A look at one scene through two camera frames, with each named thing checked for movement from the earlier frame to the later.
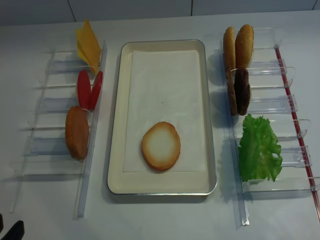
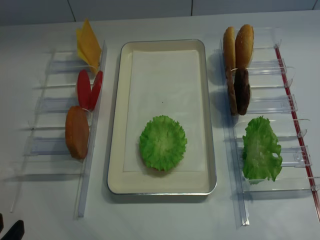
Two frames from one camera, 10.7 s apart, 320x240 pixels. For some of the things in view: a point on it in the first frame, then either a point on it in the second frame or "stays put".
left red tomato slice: (84, 89) stays put
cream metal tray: (120, 182) stays put
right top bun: (244, 46) stays put
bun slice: (161, 146) to (153, 170)
